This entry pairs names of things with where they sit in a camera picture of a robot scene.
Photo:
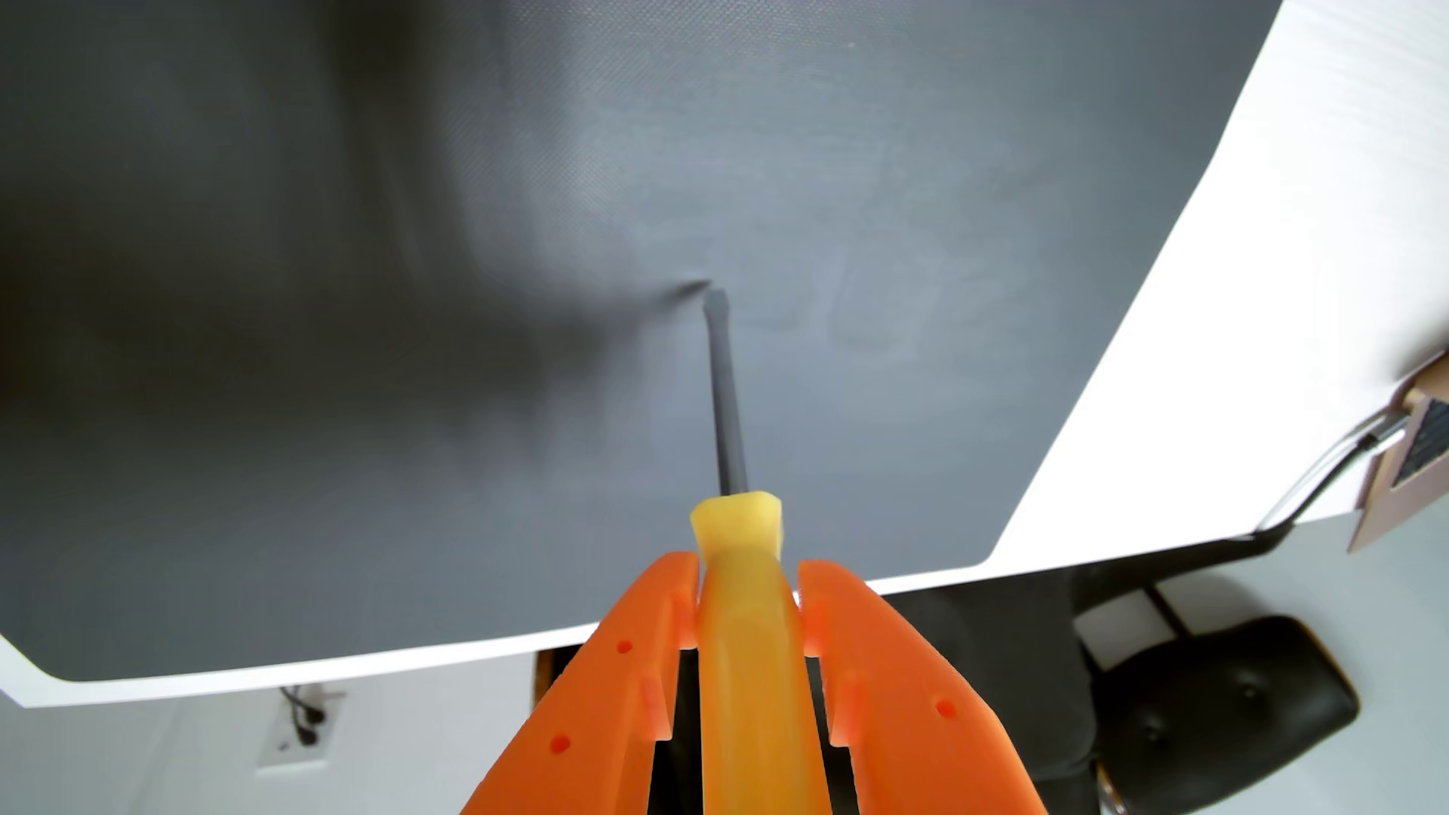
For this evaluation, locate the white wall outlet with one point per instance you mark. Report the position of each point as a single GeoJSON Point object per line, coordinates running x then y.
{"type": "Point", "coordinates": [283, 756]}

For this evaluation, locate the small brown cardboard piece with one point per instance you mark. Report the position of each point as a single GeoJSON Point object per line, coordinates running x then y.
{"type": "Point", "coordinates": [1387, 509]}

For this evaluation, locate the black padded chair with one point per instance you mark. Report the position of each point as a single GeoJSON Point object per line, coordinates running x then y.
{"type": "Point", "coordinates": [1223, 702]}

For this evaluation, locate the dark grey textured mat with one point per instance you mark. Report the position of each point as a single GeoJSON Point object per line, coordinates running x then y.
{"type": "Point", "coordinates": [453, 340]}

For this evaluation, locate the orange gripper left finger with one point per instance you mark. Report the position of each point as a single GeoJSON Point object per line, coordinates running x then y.
{"type": "Point", "coordinates": [600, 713]}

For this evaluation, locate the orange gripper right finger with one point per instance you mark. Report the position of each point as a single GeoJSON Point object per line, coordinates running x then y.
{"type": "Point", "coordinates": [917, 724]}

